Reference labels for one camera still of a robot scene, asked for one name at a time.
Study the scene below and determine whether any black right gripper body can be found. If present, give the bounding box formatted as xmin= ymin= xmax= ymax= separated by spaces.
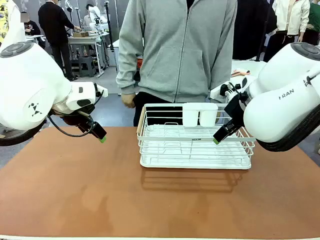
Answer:
xmin=223 ymin=93 xmax=249 ymax=127

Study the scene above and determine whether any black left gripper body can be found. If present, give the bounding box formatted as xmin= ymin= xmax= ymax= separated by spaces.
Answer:
xmin=52 ymin=107 xmax=95 ymax=134

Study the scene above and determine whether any white wire dish rack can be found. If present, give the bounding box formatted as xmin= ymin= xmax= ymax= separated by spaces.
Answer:
xmin=136 ymin=102 xmax=257 ymax=170

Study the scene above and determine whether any person's right forearm grey sleeve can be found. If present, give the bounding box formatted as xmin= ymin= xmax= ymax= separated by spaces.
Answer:
xmin=116 ymin=51 xmax=141 ymax=96

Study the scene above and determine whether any person's left forearm grey sleeve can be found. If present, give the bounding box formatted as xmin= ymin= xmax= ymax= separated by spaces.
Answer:
xmin=207 ymin=51 xmax=235 ymax=104

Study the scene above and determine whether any person's right hand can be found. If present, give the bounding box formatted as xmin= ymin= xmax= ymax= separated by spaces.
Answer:
xmin=121 ymin=93 xmax=137 ymax=109

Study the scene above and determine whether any white cutlery holder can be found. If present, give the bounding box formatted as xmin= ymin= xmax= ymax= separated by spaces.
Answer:
xmin=182 ymin=102 xmax=219 ymax=128

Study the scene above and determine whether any white side table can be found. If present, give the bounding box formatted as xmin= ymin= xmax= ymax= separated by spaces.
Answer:
xmin=209 ymin=59 xmax=268 ymax=101

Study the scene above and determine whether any grey step stool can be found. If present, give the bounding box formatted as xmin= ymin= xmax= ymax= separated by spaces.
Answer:
xmin=77 ymin=56 xmax=97 ymax=78

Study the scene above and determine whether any person in long black coat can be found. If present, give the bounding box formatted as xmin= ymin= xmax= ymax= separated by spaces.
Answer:
xmin=233 ymin=0 xmax=278 ymax=61

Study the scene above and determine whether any person in grey hoodie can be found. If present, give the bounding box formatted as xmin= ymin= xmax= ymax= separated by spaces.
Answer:
xmin=116 ymin=0 xmax=238 ymax=127

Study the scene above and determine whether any small white background desk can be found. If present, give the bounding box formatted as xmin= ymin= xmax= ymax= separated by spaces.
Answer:
xmin=24 ymin=34 xmax=46 ymax=44

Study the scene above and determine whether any standing person in black coat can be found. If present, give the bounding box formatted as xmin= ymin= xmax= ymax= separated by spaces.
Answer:
xmin=38 ymin=0 xmax=79 ymax=82

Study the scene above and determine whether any black tripod stand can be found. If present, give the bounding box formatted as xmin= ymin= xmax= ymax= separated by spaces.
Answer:
xmin=103 ymin=0 xmax=116 ymax=68

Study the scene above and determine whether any person in white jacket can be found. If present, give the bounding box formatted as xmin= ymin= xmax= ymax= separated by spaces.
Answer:
xmin=263 ymin=0 xmax=311 ymax=63

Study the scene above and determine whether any seated person in black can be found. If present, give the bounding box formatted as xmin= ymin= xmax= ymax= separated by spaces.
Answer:
xmin=20 ymin=11 xmax=46 ymax=49

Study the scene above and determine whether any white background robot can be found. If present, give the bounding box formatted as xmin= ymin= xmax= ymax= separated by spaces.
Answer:
xmin=85 ymin=3 xmax=106 ymax=35

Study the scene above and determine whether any person in green top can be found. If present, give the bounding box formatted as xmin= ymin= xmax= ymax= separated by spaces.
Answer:
xmin=301 ymin=0 xmax=320 ymax=46

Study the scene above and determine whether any person in yellow print jacket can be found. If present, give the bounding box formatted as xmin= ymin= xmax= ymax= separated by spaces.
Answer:
xmin=0 ymin=0 xmax=27 ymax=49

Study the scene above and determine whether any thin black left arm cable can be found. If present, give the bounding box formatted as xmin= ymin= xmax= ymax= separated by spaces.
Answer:
xmin=46 ymin=89 xmax=105 ymax=138

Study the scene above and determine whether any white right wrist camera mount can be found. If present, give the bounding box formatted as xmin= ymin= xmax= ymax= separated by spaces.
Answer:
xmin=219 ymin=82 xmax=251 ymax=100

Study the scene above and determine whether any black left arm cable sleeve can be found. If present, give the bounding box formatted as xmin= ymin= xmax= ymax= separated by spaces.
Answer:
xmin=0 ymin=119 xmax=48 ymax=147

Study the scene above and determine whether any black arm cable sleeve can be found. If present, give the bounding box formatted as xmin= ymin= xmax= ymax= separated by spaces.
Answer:
xmin=0 ymin=119 xmax=48 ymax=147
xmin=256 ymin=104 xmax=320 ymax=153

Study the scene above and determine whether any black right arm cable sleeve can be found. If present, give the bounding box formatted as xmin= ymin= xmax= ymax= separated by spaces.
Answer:
xmin=256 ymin=104 xmax=320 ymax=153

